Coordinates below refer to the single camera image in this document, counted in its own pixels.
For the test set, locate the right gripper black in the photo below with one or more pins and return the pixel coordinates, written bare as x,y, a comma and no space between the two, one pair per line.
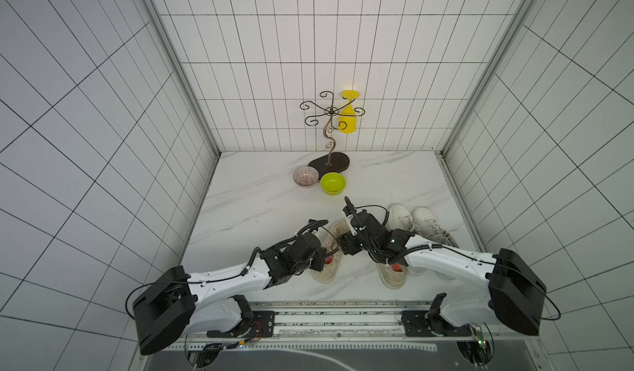
351,241

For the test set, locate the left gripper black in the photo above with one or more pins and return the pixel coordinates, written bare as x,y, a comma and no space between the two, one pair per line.
319,255

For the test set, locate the beige lace sneaker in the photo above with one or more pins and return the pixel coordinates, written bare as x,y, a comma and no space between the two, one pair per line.
330,245
391,279

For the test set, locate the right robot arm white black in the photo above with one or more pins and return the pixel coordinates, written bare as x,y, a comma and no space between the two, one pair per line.
493,287

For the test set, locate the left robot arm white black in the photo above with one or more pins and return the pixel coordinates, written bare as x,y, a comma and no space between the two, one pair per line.
179,304

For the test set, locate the white sneaker left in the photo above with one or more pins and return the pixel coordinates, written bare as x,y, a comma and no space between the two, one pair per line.
401,218

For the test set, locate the white sneaker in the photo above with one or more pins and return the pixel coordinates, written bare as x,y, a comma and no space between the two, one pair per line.
427,226
401,218

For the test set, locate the white sneaker right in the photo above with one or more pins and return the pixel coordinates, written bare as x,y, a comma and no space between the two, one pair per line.
427,226

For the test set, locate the green plastic bowl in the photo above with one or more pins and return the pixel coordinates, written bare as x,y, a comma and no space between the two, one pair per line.
333,183

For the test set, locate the pink glass bowl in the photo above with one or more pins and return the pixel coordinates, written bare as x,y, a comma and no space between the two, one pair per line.
306,176

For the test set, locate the ornate metal cup stand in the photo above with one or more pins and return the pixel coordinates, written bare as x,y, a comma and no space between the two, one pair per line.
333,161

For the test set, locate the yellow plastic goblet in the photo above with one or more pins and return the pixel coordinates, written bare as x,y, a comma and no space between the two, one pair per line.
348,117

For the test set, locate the aluminium mounting rail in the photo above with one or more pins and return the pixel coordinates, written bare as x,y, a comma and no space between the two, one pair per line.
298,322

